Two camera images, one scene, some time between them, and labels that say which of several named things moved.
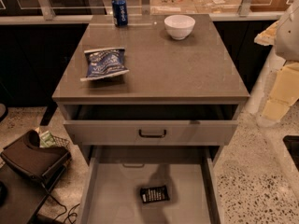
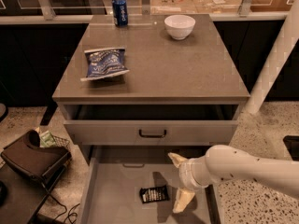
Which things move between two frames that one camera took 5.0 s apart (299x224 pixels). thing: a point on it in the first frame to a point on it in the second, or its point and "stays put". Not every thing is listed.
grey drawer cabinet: (133, 87) stays put
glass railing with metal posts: (75, 4) stays put
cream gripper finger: (286, 84) to (182, 200)
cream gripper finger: (275, 110) to (176, 159)
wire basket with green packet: (48, 140) stays put
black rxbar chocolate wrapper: (154, 194) stays put
